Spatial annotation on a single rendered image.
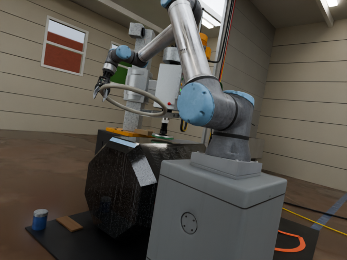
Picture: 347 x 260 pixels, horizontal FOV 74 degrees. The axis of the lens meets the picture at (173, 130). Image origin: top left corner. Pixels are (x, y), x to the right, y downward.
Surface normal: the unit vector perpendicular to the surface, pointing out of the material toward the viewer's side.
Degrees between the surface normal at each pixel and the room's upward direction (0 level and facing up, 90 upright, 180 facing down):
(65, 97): 90
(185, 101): 92
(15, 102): 90
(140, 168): 59
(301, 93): 90
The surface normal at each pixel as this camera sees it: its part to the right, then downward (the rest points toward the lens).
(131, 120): -0.11, 0.04
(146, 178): 0.07, -0.47
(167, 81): -0.33, 0.00
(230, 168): -0.68, -0.07
